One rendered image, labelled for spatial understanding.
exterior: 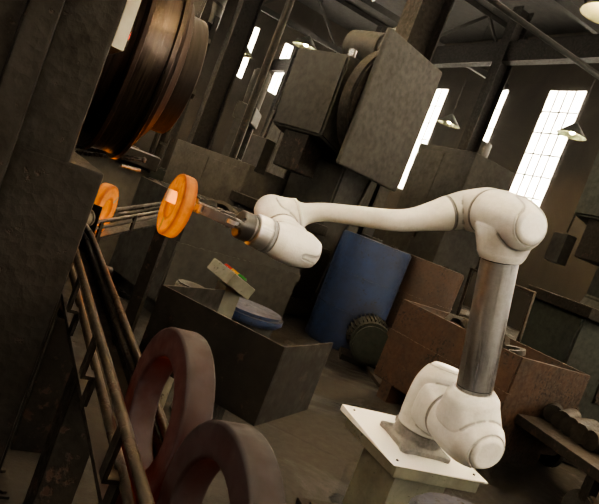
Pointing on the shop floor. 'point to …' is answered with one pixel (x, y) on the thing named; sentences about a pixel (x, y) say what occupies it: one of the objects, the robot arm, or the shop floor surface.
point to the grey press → (344, 133)
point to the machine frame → (20, 198)
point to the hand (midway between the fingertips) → (179, 199)
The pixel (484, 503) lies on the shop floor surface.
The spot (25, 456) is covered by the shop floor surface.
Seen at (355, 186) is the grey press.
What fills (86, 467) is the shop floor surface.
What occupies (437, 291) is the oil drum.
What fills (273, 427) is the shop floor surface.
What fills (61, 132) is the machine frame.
